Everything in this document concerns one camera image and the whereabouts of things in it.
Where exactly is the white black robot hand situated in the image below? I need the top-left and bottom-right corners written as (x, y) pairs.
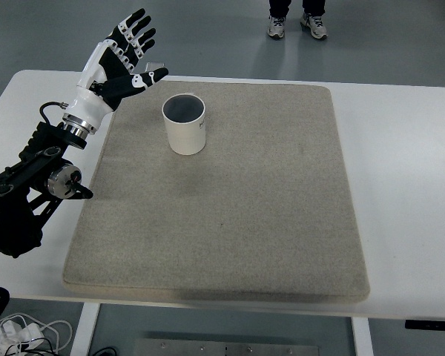
top-left (63, 8), bottom-right (168, 138)

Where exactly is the white plastic cup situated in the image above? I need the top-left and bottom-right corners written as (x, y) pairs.
top-left (162, 93), bottom-right (206, 156)

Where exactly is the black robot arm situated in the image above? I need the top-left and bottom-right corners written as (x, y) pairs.
top-left (0, 102), bottom-right (93, 258)

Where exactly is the small grey floor plate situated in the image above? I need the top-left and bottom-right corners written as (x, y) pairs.
top-left (145, 62), bottom-right (165, 72)

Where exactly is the right grey sneaker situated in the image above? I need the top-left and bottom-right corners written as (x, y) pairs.
top-left (267, 16), bottom-right (286, 40)

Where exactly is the grey sneaker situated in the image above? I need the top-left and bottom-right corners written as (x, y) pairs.
top-left (300, 13), bottom-right (328, 40)
top-left (267, 16), bottom-right (286, 40)

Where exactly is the beige felt mat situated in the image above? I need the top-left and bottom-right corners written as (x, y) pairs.
top-left (62, 81), bottom-right (370, 303)

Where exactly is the left grey sneaker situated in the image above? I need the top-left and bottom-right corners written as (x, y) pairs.
top-left (300, 13), bottom-right (328, 40)

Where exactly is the white table leg left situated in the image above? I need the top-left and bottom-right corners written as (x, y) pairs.
top-left (70, 302), bottom-right (100, 356)

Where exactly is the white table leg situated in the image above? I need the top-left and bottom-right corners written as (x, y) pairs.
top-left (70, 302), bottom-right (100, 356)
top-left (352, 317), bottom-right (374, 356)

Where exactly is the white table leg right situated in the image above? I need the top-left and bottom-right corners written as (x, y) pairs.
top-left (352, 317), bottom-right (374, 356)

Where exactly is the black desk control panel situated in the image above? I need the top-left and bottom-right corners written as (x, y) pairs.
top-left (404, 320), bottom-right (445, 331)

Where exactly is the white power strip with cables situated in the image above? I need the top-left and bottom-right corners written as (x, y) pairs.
top-left (0, 313), bottom-right (73, 356)

